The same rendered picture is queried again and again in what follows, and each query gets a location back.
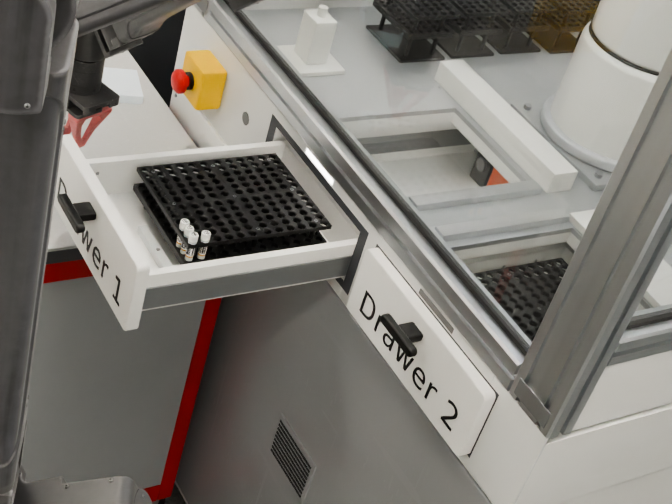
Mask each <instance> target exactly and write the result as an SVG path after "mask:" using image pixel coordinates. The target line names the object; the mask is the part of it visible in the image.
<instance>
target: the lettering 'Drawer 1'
mask: <svg viewBox="0 0 672 504"><path fill-rule="evenodd" d="M61 182H62V184H63V186H64V189H65V194H67V191H66V187H65V184H64V182H63V180H62V179H61V177H60V180H59V187H58V194H57V197H58V195H59V193H60V186H61ZM88 233H89V232H88V231H86V233H85V236H84V232H83V233H82V243H83V244H84V242H85V239H86V237H87V246H86V250H87V252H89V249H90V246H91V243H92V241H93V239H92V238H91V239H90V242H89V245H88ZM95 250H97V251H98V254H99V258H98V257H97V255H96V253H95ZM94 255H95V257H96V258H97V260H98V262H99V264H100V260H101V257H100V252H99V249H98V248H97V247H94V248H93V253H92V257H93V262H94V265H95V267H96V268H97V269H98V270H99V267H98V266H97V265H96V263H95V260H94ZM105 266H106V267H107V269H108V265H107V264H105V260H103V265H102V271H101V277H103V271H104V267H105ZM116 279H117V281H118V285H117V290H116V296H114V294H113V295H112V296H113V298H114V300H115V302H116V303H117V305H118V307H119V303H118V301H117V297H118V292H119V287H120V279H119V278H118V277H117V275H116Z"/></svg>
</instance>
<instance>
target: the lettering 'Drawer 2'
mask: <svg viewBox="0 0 672 504"><path fill-rule="evenodd" d="M367 295H368V296H369V298H370V299H371V301H372V303H373V311H372V314H371V315H370V316H369V317H368V316H366V315H365V313H364V312H363V311H362V309H363V306H364V304H365V301H366V298H367ZM375 309H376V307H375V302H374V300H373V298H372V297H371V295H370V294H369V293H368V291H367V290H366V292H365V295H364V298H363V301H362V304H361V306H360V309H359V311H360V312H361V313H362V315H363V316H364V317H365V318H366V319H367V320H372V319H373V317H374V314H375ZM380 318H381V316H380V314H379V316H378V319H377V322H376V325H375V327H374V331H375V332H376V330H377V327H378V324H379V322H380V321H381V320H380ZM386 336H387V337H388V338H389V339H390V341H391V344H390V345H388V344H387V343H386V342H385V337H386ZM394 341H395V340H394V339H393V338H391V337H390V336H389V335H388V334H387V333H384V335H383V343H384V344H385V346H386V347H389V351H391V349H392V346H393V344H394ZM399 354H400V346H399V345H398V351H397V357H396V360H397V361H398V362H399V361H400V360H401V358H402V357H403V356H404V354H405V353H404V352H403V353H402V354H401V355H400V357H399ZM406 360H407V356H406V354H405V358H404V364H403V369H404V371H406V370H407V368H408V367H409V366H410V364H411V363H412V362H413V361H414V359H413V358H411V359H410V361H409V362H408V363H407V364H406ZM417 370H419V371H420V372H421V373H422V375H423V380H422V379H421V378H420V376H419V375H418V374H417ZM415 375H416V376H417V377H418V379H419V380H420V381H421V383H422V384H423V385H424V383H425V374H424V372H423V370H422V369H421V368H420V367H416V368H415V369H414V371H413V374H412V378H413V382H414V384H415V386H416V387H417V388H418V389H419V390H420V391H421V389H422V388H420V387H419V386H418V385H417V383H416V381H415ZM432 385H433V384H432V383H431V382H430V384H429V386H428V389H427V391H426V394H425V396H424V397H425V399H427V397H428V394H429V392H430V390H431V389H434V390H435V391H436V393H437V389H436V387H434V386H432ZM448 403H450V404H451V405H452V406H453V407H454V409H455V414H454V415H453V416H441V418H440V419H441V420H442V421H443V423H444V424H445V425H446V427H447V428H448V429H449V431H450V432H451V428H450V426H449V425H448V424H447V422H446V421H445V420H453V419H456V418H457V415H458V411H457V408H456V406H455V404H454V403H453V402H452V401H451V400H448Z"/></svg>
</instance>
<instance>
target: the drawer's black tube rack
mask: <svg viewBox="0 0 672 504"><path fill-rule="evenodd" d="M270 158H274V159H270ZM259 159H263V160H259ZM248 160H252V161H248ZM237 161H241V162H242V163H240V162H237ZM226 162H230V163H231V164H228V163H226ZM215 163H218V164H220V165H217V164H215ZM274 163H277V164H278V165H276V164H274ZM263 164H265V165H263ZM201 165H205V166H201ZM252 165H254V166H257V167H253V166H252ZM189 166H193V167H194V168H192V167H189ZM177 167H181V168H183V169H180V168H177ZM242 167H246V168H242ZM150 168H151V169H152V171H151V172H152V173H154V174H155V175H156V177H157V178H158V180H159V181H160V183H161V184H162V186H163V187H164V189H165V190H166V192H167V194H168V195H169V197H170V198H171V200H172V201H173V203H172V204H173V205H175V206H176V207H177V209H178V210H179V212H180V213H181V215H182V216H183V218H184V219H188V220H189V221H190V224H189V225H191V226H193V227H194V232H196V233H198V235H199V237H198V240H199V242H200V244H201V246H200V248H201V247H207V250H206V254H205V258H204V259H198V258H197V253H198V248H195V251H194V255H193V259H192V261H186V260H185V254H182V253H180V250H181V248H179V247H177V246H176V242H177V237H178V234H177V233H176V231H175V230H174V228H173V227H172V225H171V223H170V222H169V220H168V219H167V217H166V216H165V214H164V213H163V211H162V210H161V208H160V206H159V205H158V203H157V202H156V200H155V199H154V197H153V196H152V194H151V193H150V191H149V189H148V188H147V186H146V185H145V183H137V184H134V186H133V191H134V192H135V194H136V195H137V197H138V198H139V200H140V202H141V203H142V205H143V206H144V207H143V208H144V209H145V210H146V211H147V213H148V214H149V216H150V217H151V219H152V221H153V222H154V224H155V225H156V227H157V229H158V230H159V232H160V233H161V235H162V236H163V238H164V241H165V242H166V243H167V244H168V246H169V247H170V249H171V251H172V252H173V254H174V255H175V257H176V259H177V260H178V262H179V263H180V265H182V264H189V263H196V262H202V261H209V260H216V259H222V258H229V257H236V256H242V255H249V254H256V253H262V252H269V251H276V250H282V249H289V248H296V247H302V246H309V245H316V244H322V243H327V241H326V240H325V238H324V237H323V236H322V234H321V233H320V232H319V231H320V230H327V229H331V227H332V225H331V224H330V222H329V221H328V220H327V218H326V217H325V216H324V215H323V213H322V212H321V211H320V209H319V208H318V207H317V206H316V204H315V203H314V202H313V201H312V199H311V198H310V197H309V195H308V194H307V193H306V192H305V190H304V189H303V188H302V186H301V185H300V184H299V183H298V181H297V180H296V179H295V177H294V176H293V175H292V174H291V172H290V171H289V170H288V168H287V167H286V166H285V165H284V163H283V162H282V161H281V159H280V158H279V157H278V156H277V154H276V153H271V154H262V155H252V156H242V157H232V158H222V159H212V160H202V161H193V162H183V163H173V164H163V165H153V166H150ZM166 168H169V169H171V170H167V169H166ZM231 168H234V169H231ZM155 169H157V170H159V171H155ZM219 169H223V170H224V171H222V170H219ZM279 169H282V170H279ZM205 170H207V171H209V172H206V171H205ZM194 172H198V173H194ZM182 173H186V174H187V175H184V174H182ZM170 174H174V175H175V176H172V175H170ZM282 174H284V175H287V176H284V175H282ZM158 175H161V176H163V177H159V176H158ZM287 180H290V181H292V182H289V181H287ZM291 186H295V187H296V188H294V187H291ZM298 194H301V195H303V196H300V195H298ZM302 200H306V201H307V202H305V201H302ZM307 206H311V207H312V208H309V207H307ZM311 212H315V213H317V214H314V213H311ZM316 218H320V219H321V220H318V219H316ZM320 224H324V225H326V226H322V225H320ZM203 230H208V231H210V232H211V236H210V240H209V242H208V243H203V242H201V241H200V240H201V239H200V238H201V233H202V231H203Z"/></svg>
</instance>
